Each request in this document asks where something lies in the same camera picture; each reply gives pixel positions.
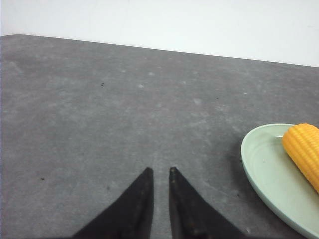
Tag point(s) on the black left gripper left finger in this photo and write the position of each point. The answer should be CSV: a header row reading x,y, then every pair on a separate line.
x,y
129,217

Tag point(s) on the pale green plate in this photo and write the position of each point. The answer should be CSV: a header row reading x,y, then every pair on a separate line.
x,y
278,181

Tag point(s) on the yellow corn cob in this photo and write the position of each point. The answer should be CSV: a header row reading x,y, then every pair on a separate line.
x,y
301,143

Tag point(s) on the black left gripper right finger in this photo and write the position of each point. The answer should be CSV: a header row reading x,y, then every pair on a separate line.
x,y
191,217

